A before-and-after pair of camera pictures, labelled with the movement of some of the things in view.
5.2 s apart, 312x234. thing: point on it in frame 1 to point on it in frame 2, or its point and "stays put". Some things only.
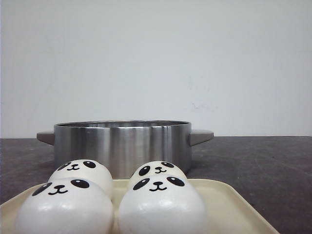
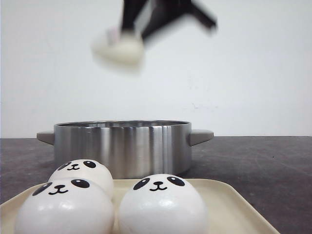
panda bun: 65,206 stays put
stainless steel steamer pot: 122,146 stays put
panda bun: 87,169 stays put
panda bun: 158,167 to 118,48
